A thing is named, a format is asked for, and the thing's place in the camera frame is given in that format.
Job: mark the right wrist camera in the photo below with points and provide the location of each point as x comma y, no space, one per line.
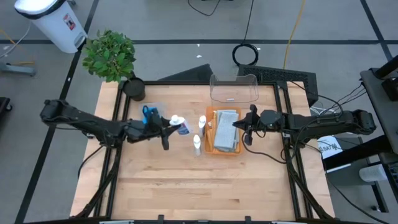
271,119

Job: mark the black aluminium table frame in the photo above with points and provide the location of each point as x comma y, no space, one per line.
199,82

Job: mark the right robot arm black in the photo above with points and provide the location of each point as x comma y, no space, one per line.
326,124

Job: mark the orange-yellow waffle cloth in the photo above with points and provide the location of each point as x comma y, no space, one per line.
211,137

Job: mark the orange translucent plastic bin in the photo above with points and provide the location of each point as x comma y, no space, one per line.
207,146

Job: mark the white step trash can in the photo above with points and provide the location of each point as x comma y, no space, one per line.
53,28

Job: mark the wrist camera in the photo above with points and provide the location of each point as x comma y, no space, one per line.
133,132
271,119

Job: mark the grey cylindrical roll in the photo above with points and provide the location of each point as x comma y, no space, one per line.
373,173

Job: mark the grey side table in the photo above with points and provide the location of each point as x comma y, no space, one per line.
379,102

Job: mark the dark blue sponge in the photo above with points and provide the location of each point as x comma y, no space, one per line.
153,112

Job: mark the black slanted panel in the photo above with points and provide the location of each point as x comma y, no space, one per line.
192,74

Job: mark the frosted white plastic bin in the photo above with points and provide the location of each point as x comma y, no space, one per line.
163,109

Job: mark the clear plastic bin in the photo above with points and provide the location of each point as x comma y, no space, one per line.
233,93

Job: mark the grey metal stand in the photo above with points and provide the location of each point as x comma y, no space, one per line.
18,69

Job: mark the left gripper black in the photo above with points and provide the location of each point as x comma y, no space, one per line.
155,130

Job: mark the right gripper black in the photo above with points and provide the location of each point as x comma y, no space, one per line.
255,123

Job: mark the potted green plant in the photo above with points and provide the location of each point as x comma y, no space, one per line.
109,56

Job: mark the black device on side table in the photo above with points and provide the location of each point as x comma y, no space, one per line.
391,88

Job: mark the white printed paper sheet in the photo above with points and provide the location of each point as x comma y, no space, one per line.
329,146

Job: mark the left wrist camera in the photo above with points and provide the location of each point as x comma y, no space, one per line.
133,132

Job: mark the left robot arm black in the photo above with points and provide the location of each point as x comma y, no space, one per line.
87,121

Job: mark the white handwritten label card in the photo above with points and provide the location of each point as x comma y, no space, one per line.
211,124

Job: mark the white plastic restorer bottle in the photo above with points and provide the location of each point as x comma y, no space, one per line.
202,124
196,144
183,128

